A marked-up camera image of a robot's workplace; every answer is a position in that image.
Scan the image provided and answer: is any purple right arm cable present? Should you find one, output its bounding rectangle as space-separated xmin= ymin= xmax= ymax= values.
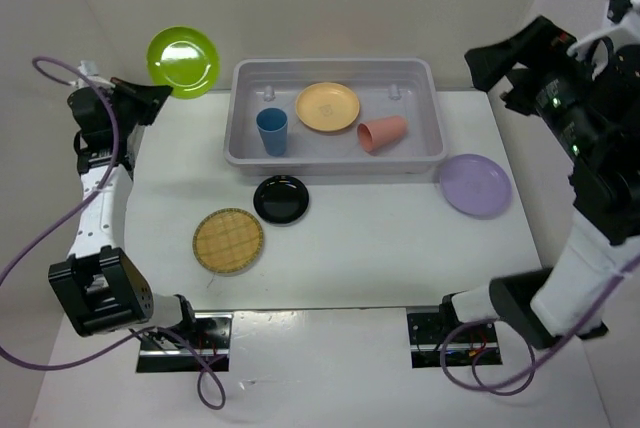
xmin=439 ymin=252 xmax=640 ymax=395

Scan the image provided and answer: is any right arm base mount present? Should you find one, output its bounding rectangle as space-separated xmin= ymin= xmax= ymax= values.
xmin=406 ymin=307 xmax=502 ymax=369

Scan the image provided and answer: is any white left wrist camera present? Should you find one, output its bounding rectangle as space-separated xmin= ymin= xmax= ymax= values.
xmin=69 ymin=60 xmax=114 ymax=89

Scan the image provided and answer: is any pink plastic cup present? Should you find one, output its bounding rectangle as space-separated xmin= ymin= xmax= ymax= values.
xmin=356 ymin=115 xmax=408 ymax=153

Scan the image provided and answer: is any purple plastic plate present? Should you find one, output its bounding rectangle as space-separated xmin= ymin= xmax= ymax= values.
xmin=437 ymin=154 xmax=512 ymax=219

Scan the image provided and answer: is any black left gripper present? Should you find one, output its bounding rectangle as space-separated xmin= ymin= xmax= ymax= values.
xmin=106 ymin=77 xmax=174 ymax=139

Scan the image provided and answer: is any black glossy plate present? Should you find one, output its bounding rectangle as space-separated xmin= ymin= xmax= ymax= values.
xmin=253 ymin=175 xmax=310 ymax=225

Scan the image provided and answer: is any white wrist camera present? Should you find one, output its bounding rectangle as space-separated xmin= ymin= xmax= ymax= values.
xmin=567 ymin=0 xmax=639 ymax=61
xmin=69 ymin=60 xmax=114 ymax=89

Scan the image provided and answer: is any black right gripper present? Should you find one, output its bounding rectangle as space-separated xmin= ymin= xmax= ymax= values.
xmin=462 ymin=11 xmax=604 ymax=158

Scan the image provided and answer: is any woven bamboo plate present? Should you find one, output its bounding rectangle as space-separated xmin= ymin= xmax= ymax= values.
xmin=192 ymin=208 xmax=264 ymax=276

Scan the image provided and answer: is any grey plastic bin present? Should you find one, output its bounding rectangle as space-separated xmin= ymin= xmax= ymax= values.
xmin=224 ymin=58 xmax=448 ymax=175

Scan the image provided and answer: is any orange plastic plate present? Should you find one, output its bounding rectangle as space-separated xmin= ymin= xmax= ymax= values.
xmin=295 ymin=82 xmax=360 ymax=133

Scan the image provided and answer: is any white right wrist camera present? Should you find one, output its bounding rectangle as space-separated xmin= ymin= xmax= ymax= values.
xmin=567 ymin=0 xmax=639 ymax=61

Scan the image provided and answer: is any blue plastic cup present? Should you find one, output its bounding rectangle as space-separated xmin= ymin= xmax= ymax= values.
xmin=256 ymin=107 xmax=288 ymax=157

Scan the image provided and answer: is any green plastic plate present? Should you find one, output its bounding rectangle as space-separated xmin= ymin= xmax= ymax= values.
xmin=146 ymin=26 xmax=220 ymax=99

